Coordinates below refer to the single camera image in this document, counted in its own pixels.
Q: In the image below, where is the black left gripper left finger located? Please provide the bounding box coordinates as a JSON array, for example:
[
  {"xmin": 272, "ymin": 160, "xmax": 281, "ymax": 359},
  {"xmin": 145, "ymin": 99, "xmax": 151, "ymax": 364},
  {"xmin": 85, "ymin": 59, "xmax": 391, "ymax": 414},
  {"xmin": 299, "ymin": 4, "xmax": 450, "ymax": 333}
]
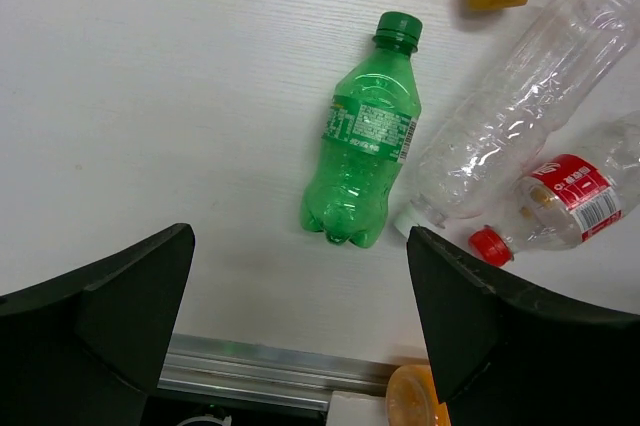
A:
[{"xmin": 1, "ymin": 223, "xmax": 195, "ymax": 425}]

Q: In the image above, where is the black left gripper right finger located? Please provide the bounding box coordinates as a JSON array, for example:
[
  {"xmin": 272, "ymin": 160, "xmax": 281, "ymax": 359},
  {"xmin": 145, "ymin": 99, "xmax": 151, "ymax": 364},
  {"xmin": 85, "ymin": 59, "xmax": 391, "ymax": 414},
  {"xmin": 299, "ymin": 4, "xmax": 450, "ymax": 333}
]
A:
[{"xmin": 407, "ymin": 227, "xmax": 639, "ymax": 425}]

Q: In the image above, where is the clear bottle red label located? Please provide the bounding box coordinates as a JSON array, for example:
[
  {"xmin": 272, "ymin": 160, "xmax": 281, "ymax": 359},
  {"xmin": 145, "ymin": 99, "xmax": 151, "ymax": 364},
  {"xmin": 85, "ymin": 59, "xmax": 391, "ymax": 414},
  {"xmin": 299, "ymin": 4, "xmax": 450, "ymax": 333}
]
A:
[{"xmin": 468, "ymin": 111, "xmax": 639, "ymax": 267}]

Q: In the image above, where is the green plastic soda bottle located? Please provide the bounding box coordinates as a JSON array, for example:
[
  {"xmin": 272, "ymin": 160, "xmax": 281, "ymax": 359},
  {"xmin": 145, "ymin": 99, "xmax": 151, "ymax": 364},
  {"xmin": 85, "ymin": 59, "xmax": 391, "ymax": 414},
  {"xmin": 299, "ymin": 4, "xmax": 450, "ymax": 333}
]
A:
[{"xmin": 299, "ymin": 11, "xmax": 422, "ymax": 248}]

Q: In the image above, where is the orange juice bottle near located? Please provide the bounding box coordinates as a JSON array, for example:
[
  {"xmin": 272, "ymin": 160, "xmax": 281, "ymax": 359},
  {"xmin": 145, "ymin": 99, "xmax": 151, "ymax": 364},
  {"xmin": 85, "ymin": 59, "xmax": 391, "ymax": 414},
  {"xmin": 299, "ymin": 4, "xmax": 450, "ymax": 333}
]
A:
[{"xmin": 385, "ymin": 364, "xmax": 451, "ymax": 426}]

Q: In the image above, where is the large clear plastic bottle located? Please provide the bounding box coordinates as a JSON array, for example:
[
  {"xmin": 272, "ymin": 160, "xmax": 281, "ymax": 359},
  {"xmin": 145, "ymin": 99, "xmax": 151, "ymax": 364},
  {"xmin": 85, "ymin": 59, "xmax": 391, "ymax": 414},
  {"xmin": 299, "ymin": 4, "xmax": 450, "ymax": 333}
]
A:
[{"xmin": 394, "ymin": 0, "xmax": 639, "ymax": 236}]

